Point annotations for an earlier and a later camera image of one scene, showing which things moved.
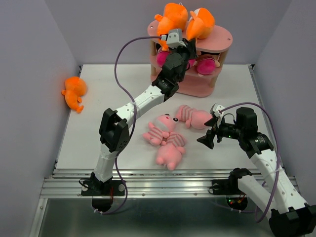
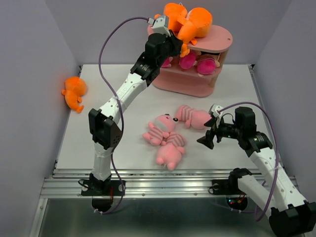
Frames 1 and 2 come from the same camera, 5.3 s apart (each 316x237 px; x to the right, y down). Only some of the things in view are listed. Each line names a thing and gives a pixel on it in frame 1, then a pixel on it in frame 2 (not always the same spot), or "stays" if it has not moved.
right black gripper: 207,139 stays
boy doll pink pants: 207,66 stays
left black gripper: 189,49 → 176,43
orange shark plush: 175,17 stays
